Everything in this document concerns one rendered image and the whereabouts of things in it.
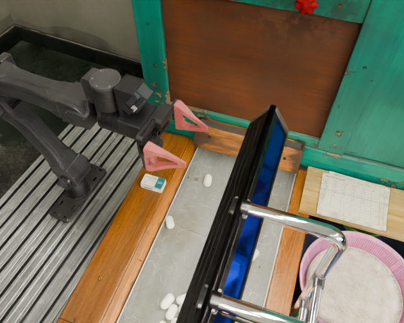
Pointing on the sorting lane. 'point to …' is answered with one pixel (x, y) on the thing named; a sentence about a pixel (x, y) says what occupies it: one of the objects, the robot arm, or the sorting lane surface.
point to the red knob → (306, 6)
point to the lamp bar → (265, 165)
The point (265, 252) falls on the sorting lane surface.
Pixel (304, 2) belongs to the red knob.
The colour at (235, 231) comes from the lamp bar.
